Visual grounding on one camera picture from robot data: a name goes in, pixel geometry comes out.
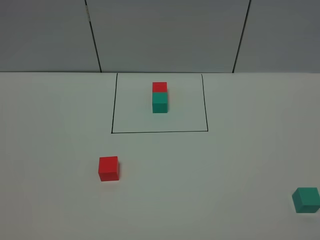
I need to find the green template block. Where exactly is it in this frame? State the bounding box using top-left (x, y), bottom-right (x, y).
top-left (152, 92), bottom-right (169, 113)

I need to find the black outlined template sheet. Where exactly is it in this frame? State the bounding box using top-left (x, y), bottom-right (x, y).
top-left (112, 73), bottom-right (208, 133)

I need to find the red template block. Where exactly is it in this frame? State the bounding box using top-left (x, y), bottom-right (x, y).
top-left (152, 82), bottom-right (168, 93)

